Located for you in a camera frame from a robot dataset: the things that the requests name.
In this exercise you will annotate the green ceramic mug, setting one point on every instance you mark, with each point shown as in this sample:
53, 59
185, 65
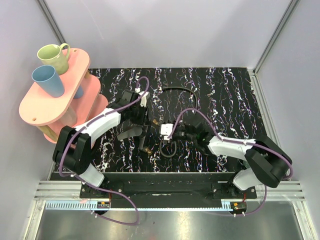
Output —
56, 56

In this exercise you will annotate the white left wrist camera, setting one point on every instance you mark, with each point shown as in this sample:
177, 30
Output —
145, 95

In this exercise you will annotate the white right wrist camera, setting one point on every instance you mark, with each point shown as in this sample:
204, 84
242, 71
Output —
165, 131

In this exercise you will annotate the blue plastic cup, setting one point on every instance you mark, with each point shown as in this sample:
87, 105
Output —
79, 93
48, 79

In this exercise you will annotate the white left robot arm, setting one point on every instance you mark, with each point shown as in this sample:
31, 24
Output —
73, 149

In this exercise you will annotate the grey faucet with brass fittings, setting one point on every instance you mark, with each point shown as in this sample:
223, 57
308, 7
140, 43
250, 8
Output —
139, 133

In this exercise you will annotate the aluminium frame rail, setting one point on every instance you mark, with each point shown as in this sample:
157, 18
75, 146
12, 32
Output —
72, 195

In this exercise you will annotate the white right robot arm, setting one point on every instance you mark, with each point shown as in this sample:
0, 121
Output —
268, 163

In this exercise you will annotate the pink two-tier wooden shelf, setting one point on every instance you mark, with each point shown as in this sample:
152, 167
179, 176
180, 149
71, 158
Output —
50, 114

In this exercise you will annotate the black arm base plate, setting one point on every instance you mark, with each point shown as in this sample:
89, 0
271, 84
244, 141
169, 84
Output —
205, 189

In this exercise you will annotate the black marble pattern mat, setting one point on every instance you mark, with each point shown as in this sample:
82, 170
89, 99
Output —
225, 95

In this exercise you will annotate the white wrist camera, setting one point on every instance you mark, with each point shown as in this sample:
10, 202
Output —
145, 95
165, 131

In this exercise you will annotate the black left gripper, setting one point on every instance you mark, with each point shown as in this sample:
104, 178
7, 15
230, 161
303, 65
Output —
142, 130

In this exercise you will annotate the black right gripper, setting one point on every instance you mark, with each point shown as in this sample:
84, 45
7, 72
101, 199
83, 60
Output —
173, 135

